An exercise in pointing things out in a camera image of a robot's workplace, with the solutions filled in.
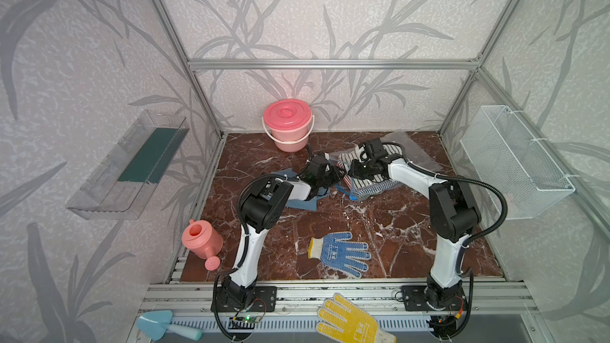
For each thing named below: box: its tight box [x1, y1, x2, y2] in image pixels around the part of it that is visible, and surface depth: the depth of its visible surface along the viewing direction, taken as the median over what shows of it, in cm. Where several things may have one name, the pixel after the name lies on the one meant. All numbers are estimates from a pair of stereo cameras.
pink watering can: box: [181, 218, 224, 271], surface depth 77 cm
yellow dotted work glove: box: [316, 292, 398, 343], surface depth 71 cm
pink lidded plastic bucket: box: [261, 99, 316, 154], surface depth 105 cm
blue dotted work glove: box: [307, 231, 371, 279], surface depth 84 cm
